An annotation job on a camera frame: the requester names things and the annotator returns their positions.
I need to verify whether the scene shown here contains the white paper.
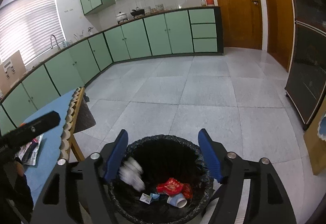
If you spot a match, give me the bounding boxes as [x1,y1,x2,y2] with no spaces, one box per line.
[119,157,145,192]

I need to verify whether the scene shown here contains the white paper cup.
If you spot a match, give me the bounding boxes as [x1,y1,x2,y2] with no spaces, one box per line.
[167,193,187,209]

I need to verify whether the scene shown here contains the chrome sink faucet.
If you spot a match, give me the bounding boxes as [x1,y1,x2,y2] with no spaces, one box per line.
[50,34,61,51]

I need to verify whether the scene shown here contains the brown cardboard box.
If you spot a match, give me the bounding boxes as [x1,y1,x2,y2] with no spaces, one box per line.
[0,51,26,96]

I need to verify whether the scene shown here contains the black lined trash bin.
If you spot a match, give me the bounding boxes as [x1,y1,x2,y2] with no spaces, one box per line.
[108,135,214,223]

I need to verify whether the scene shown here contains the small blue white packet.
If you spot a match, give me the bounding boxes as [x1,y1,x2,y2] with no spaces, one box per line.
[140,193,160,204]

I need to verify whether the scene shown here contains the silver foil snack bag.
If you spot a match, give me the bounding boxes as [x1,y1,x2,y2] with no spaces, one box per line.
[16,134,43,166]

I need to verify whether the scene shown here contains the wooden table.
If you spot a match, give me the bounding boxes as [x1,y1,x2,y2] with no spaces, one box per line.
[59,87,96,162]

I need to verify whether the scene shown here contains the window blinds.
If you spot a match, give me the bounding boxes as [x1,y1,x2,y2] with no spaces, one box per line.
[1,0,66,65]

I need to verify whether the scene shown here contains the green lower kitchen cabinets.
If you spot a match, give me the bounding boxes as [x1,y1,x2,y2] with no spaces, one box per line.
[1,7,224,134]

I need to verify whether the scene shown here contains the blue table cloth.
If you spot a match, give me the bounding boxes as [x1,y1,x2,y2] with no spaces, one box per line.
[25,88,83,203]

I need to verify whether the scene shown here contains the black glass cabinet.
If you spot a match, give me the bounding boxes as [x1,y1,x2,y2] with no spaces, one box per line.
[285,0,325,130]

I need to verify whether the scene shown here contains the wooden door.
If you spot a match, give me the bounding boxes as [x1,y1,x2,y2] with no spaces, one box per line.
[217,0,262,50]

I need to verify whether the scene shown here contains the red snack wrapper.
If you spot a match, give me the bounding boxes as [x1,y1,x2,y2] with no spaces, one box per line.
[156,178,193,199]

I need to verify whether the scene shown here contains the black wok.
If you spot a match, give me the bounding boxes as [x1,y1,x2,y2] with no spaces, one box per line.
[130,7,145,18]

